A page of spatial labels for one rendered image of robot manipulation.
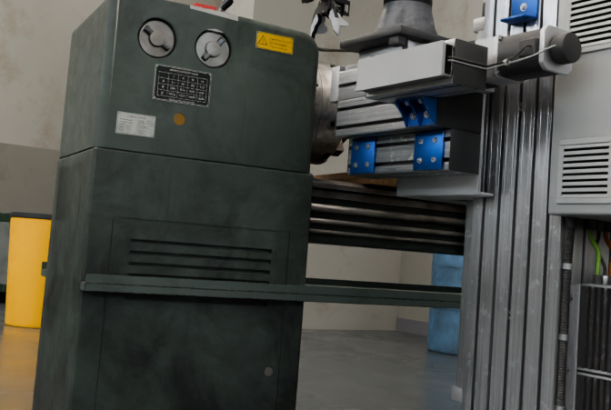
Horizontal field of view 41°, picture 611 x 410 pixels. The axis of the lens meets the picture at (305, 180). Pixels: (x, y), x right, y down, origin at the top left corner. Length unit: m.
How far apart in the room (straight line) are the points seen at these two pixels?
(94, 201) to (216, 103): 0.40
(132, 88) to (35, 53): 8.01
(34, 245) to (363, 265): 2.96
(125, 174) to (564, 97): 1.04
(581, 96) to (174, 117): 0.99
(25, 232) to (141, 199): 3.86
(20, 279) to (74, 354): 3.89
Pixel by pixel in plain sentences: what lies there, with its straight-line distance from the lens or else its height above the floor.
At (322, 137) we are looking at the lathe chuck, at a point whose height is 0.99.
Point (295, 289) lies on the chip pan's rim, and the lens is 2.19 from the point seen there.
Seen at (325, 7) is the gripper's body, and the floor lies 1.45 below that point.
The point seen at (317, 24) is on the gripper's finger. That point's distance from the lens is 2.78.
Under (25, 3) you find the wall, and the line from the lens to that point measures 10.16.
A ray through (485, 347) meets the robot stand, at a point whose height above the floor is 0.47.
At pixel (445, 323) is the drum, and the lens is 6.09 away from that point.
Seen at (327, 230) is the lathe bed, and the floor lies 0.72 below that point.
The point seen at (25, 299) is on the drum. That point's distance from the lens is 5.92.
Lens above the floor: 0.65
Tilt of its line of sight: 5 degrees up
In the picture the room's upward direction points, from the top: 4 degrees clockwise
